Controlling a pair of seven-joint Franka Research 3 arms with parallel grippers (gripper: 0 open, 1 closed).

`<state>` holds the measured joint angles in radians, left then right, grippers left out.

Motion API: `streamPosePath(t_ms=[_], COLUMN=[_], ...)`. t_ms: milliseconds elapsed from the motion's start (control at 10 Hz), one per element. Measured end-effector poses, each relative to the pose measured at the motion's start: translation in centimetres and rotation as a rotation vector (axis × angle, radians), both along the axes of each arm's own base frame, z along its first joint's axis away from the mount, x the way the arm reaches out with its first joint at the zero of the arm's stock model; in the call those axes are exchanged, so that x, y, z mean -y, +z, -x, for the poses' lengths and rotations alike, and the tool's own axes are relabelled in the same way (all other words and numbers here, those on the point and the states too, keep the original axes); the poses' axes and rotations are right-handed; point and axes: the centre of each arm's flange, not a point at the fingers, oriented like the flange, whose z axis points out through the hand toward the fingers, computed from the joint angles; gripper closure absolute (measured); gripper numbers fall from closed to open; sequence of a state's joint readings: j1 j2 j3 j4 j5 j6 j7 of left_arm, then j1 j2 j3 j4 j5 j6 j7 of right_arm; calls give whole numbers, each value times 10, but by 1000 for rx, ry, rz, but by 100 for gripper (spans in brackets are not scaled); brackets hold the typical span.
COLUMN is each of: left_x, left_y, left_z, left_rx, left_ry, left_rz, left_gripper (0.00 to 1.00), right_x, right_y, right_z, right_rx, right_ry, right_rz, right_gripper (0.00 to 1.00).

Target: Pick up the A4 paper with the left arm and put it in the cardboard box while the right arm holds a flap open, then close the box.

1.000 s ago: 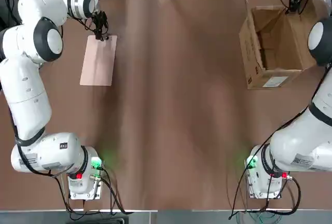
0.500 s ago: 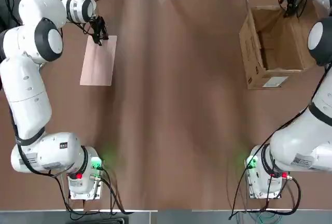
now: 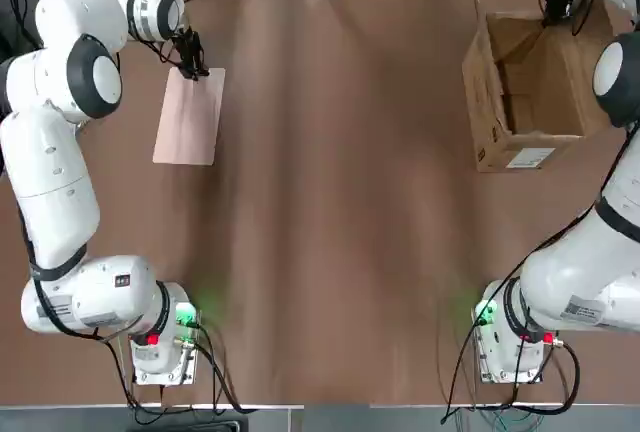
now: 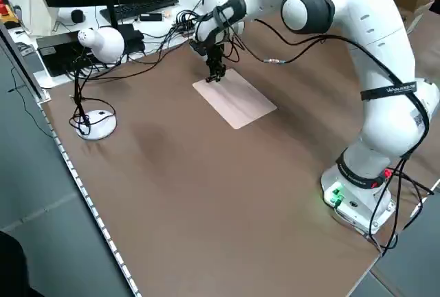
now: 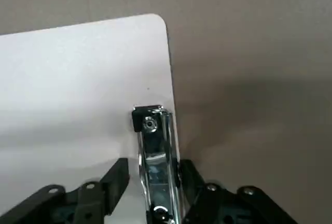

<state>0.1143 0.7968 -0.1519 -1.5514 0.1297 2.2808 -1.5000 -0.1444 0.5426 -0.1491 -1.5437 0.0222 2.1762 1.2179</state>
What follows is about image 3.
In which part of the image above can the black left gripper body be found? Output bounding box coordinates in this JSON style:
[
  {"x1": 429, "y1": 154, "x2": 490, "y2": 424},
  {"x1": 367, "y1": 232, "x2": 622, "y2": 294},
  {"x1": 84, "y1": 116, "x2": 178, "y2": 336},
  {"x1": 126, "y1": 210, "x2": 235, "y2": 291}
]
[{"x1": 172, "y1": 26, "x2": 205, "y2": 67}]

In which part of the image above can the brown cardboard box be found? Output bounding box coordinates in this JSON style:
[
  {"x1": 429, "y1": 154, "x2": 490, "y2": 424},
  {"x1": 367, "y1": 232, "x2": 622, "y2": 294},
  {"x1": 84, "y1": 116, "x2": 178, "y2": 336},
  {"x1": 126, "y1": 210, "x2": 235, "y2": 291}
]
[{"x1": 460, "y1": 0, "x2": 616, "y2": 173}]

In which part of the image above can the black left arm foot cable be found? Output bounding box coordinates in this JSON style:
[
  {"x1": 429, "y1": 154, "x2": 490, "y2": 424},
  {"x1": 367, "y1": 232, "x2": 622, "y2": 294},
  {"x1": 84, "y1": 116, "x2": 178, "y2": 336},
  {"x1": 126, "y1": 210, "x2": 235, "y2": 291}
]
[{"x1": 197, "y1": 321, "x2": 259, "y2": 413}]

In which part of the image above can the black arm foot cable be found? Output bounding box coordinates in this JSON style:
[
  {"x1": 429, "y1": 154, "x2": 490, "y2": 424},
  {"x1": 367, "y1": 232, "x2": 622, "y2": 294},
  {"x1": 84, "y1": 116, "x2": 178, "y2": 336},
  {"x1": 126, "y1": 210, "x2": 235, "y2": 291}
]
[
  {"x1": 197, "y1": 321, "x2": 259, "y2": 413},
  {"x1": 440, "y1": 121, "x2": 640, "y2": 426}
]

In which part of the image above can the black right arm foot cable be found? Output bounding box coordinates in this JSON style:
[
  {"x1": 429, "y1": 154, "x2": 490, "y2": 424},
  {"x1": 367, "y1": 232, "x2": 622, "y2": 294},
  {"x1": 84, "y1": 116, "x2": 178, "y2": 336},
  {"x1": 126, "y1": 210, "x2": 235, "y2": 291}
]
[{"x1": 440, "y1": 121, "x2": 640, "y2": 426}]

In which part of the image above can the green cable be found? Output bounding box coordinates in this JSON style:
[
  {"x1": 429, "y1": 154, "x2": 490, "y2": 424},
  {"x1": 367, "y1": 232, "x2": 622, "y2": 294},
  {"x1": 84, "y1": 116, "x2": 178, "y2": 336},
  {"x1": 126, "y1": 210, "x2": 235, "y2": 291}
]
[{"x1": 479, "y1": 409, "x2": 546, "y2": 432}]

